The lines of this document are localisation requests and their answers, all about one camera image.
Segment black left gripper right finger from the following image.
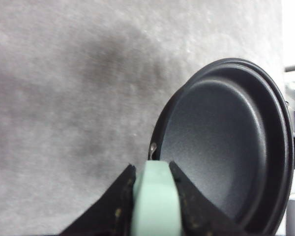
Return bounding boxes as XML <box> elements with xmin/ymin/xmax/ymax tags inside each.
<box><xmin>169</xmin><ymin>161</ymin><xmax>246</xmax><ymax>236</ymax></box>

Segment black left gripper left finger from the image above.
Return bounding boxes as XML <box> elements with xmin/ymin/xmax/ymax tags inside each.
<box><xmin>60</xmin><ymin>164</ymin><xmax>136</xmax><ymax>236</ymax></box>

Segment black pan with green handle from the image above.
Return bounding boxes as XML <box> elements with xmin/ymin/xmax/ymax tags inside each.
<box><xmin>131</xmin><ymin>58</ymin><xmax>294</xmax><ymax>236</ymax></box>

